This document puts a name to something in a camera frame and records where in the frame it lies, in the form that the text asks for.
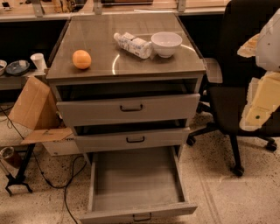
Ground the brown cardboard box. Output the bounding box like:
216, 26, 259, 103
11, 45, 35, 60
9, 77, 80, 156

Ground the black office chair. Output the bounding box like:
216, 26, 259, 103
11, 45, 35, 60
186, 0, 280, 176

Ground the bottom grey drawer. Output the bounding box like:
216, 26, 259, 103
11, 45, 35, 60
80, 146, 197, 224

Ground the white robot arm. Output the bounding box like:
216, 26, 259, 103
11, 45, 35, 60
237, 9, 280, 131

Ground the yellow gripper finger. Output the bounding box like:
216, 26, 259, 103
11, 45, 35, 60
239, 71, 280, 131
237, 34, 259, 58

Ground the black floor cable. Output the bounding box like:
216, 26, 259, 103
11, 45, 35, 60
0, 105, 88, 224

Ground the orange fruit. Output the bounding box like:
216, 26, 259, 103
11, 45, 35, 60
72, 50, 92, 69

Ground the grey drawer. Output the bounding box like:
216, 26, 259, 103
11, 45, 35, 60
75, 120, 190, 152
57, 94, 200, 127
80, 146, 197, 224

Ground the white paper cup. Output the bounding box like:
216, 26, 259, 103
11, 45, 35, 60
31, 53, 47, 71

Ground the white ceramic bowl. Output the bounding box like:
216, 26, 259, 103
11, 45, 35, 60
150, 31, 182, 58

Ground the grey three-drawer cabinet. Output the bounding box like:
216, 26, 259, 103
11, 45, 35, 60
45, 12, 207, 162

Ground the black metal stand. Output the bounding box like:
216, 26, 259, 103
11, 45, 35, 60
5, 143, 35, 196

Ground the top grey drawer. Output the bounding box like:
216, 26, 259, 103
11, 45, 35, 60
57, 94, 200, 127

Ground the brown cylindrical can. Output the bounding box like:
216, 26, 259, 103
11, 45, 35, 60
0, 147, 22, 169

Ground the dark blue plate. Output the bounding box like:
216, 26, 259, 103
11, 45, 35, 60
5, 59, 30, 76

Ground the middle grey drawer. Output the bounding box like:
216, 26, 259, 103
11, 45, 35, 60
75, 120, 190, 152

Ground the clear plastic water bottle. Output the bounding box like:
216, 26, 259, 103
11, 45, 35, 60
114, 32, 152, 60

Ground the white bowl at left edge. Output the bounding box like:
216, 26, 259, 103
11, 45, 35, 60
0, 59, 7, 76

